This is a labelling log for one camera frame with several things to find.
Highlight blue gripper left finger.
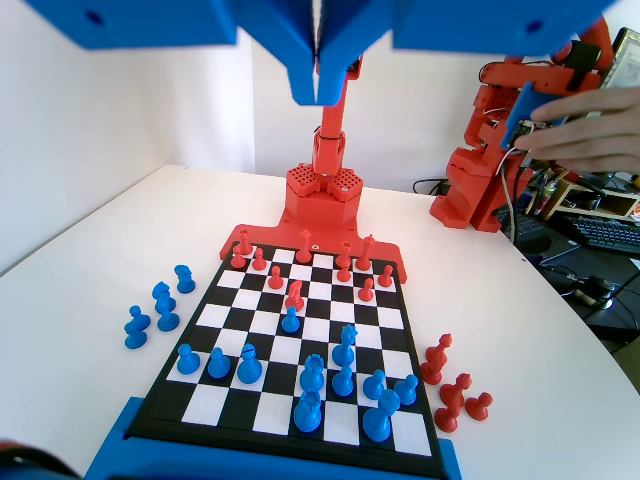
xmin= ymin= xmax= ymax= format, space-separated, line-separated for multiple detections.
xmin=236 ymin=0 xmax=319 ymax=107

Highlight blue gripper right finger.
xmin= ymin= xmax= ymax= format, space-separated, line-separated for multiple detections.
xmin=319 ymin=0 xmax=402 ymax=107

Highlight blue leader arm handle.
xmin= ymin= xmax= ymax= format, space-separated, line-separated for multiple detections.
xmin=499 ymin=81 xmax=571 ymax=151

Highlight red leader arm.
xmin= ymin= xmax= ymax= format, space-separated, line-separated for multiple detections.
xmin=429 ymin=13 xmax=617 ymax=234

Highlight red pieces on board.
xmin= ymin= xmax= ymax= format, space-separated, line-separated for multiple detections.
xmin=219 ymin=222 xmax=412 ymax=286

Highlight red chess queen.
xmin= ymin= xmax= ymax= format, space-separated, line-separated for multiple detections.
xmin=294 ymin=229 xmax=313 ymax=265

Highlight red chess king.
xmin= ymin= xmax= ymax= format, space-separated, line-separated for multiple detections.
xmin=354 ymin=233 xmax=377 ymax=272

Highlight blue chess queen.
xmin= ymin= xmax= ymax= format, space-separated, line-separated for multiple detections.
xmin=331 ymin=324 xmax=358 ymax=367

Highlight blue chess rook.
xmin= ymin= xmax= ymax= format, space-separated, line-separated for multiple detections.
xmin=299 ymin=353 xmax=327 ymax=396
xmin=292 ymin=391 xmax=323 ymax=434

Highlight person's bare hand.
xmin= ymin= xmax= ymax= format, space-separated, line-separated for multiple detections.
xmin=514 ymin=85 xmax=640 ymax=177

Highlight dark laptop keyboard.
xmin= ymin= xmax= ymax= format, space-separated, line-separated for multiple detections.
xmin=497 ymin=207 xmax=544 ymax=241

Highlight black and white chessboard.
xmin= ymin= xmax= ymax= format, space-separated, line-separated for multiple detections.
xmin=127 ymin=243 xmax=447 ymax=477

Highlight framed screen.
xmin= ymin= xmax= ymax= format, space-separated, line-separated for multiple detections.
xmin=607 ymin=27 xmax=640 ymax=91

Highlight wooden desk shelf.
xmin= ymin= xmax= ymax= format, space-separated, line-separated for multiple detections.
xmin=542 ymin=172 xmax=640 ymax=221

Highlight black computer keyboard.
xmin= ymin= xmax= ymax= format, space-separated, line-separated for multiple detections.
xmin=569 ymin=214 xmax=640 ymax=259

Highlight black computer mouse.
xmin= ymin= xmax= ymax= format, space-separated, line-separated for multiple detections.
xmin=574 ymin=277 xmax=619 ymax=309

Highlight black cable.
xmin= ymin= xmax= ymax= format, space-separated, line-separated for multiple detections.
xmin=412 ymin=178 xmax=451 ymax=197

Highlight blue base plate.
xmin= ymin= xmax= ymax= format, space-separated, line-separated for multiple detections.
xmin=83 ymin=396 xmax=462 ymax=480

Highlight dark blurred cable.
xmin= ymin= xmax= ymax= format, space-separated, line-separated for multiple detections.
xmin=0 ymin=439 xmax=81 ymax=480

